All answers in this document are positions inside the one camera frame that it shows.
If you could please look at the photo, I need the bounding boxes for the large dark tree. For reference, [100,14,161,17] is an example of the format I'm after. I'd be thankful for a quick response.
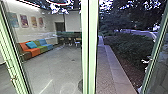
[98,0,168,34]

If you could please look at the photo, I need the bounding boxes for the dark green shrub bed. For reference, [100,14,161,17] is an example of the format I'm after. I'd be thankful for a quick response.
[102,31,158,73]

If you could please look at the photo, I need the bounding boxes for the green framed glass wall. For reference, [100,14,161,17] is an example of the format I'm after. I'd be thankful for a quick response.
[0,0,100,94]

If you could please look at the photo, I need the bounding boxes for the green framed glass door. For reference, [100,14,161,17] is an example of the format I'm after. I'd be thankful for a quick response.
[138,19,168,94]

